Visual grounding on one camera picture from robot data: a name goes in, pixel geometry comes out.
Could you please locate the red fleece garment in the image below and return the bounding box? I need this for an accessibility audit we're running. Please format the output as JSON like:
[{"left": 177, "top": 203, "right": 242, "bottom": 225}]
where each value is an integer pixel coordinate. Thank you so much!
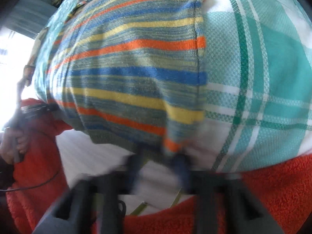
[{"left": 5, "top": 99, "right": 311, "bottom": 233}]

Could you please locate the person's left hand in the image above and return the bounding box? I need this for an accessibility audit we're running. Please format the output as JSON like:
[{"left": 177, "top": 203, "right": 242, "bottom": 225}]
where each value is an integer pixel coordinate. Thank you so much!
[{"left": 1, "top": 127, "right": 30, "bottom": 165}]

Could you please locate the teal plaid bedspread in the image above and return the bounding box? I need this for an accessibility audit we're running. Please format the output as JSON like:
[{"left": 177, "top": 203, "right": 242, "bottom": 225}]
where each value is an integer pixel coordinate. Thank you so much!
[{"left": 31, "top": 0, "right": 311, "bottom": 172}]

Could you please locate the blue curtain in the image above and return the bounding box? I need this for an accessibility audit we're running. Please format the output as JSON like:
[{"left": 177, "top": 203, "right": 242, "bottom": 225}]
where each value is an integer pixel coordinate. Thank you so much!
[{"left": 4, "top": 0, "right": 57, "bottom": 39}]

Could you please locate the striped knit sweater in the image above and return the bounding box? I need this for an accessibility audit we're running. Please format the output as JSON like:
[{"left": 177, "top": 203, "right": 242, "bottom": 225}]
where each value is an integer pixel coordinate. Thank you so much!
[{"left": 38, "top": 0, "right": 207, "bottom": 153}]

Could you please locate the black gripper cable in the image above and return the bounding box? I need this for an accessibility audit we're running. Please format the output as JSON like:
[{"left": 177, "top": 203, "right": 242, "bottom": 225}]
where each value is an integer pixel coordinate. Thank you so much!
[{"left": 0, "top": 170, "right": 60, "bottom": 192}]

